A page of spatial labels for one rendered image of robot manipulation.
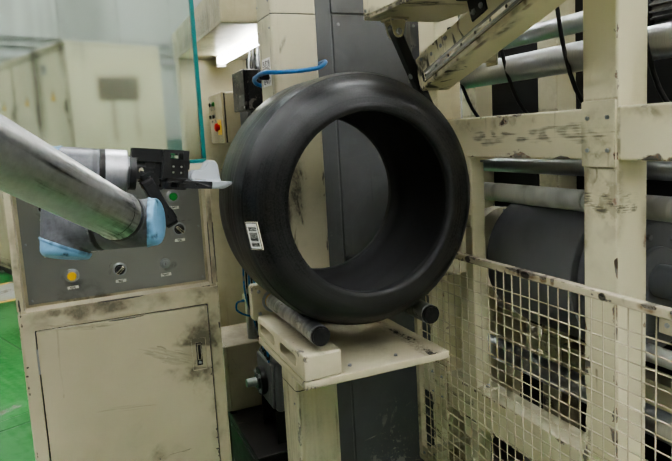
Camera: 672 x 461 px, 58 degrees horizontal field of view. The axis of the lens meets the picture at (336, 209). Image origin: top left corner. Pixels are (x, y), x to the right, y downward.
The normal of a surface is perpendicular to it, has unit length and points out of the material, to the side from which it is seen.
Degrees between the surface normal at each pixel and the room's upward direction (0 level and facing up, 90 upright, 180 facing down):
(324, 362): 90
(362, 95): 80
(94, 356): 90
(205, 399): 90
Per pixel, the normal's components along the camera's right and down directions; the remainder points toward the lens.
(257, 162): -0.37, -0.16
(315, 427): 0.40, 0.09
